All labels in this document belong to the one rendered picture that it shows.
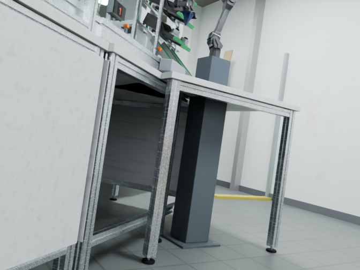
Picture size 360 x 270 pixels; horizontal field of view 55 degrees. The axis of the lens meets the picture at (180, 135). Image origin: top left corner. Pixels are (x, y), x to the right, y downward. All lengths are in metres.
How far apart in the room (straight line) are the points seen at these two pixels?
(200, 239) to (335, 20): 3.17
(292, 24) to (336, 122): 1.47
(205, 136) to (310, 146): 2.43
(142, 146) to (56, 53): 1.84
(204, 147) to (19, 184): 1.17
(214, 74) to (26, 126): 1.24
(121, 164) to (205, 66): 1.24
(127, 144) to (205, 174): 1.06
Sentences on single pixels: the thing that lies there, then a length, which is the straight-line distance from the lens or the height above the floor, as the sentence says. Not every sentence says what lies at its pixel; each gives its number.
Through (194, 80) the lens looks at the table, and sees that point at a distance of 1.59.
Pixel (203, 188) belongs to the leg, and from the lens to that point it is 1.95.
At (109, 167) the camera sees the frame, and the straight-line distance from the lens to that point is 2.92.
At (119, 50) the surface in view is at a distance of 1.26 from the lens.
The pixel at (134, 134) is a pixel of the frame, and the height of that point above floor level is 0.57.
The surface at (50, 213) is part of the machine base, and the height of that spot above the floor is 0.29.
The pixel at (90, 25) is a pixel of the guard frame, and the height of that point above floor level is 0.89.
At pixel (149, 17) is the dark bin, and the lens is 2.38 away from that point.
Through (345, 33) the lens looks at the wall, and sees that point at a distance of 4.31.
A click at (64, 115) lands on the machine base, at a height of 0.58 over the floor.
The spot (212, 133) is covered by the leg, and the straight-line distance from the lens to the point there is 1.94.
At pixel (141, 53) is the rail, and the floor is 0.92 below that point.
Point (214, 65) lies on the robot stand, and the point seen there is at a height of 1.01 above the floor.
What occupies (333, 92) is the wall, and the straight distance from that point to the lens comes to 4.17.
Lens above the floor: 0.55
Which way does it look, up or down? 1 degrees up
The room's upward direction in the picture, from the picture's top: 8 degrees clockwise
